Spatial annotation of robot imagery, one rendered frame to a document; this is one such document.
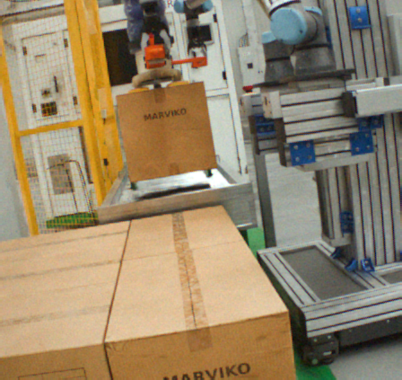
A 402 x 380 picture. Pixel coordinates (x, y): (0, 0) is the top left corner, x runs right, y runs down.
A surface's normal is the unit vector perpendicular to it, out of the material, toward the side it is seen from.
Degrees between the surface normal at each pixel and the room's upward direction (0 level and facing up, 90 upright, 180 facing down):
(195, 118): 90
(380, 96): 90
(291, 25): 97
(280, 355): 90
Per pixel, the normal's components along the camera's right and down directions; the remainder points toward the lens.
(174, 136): 0.08, 0.15
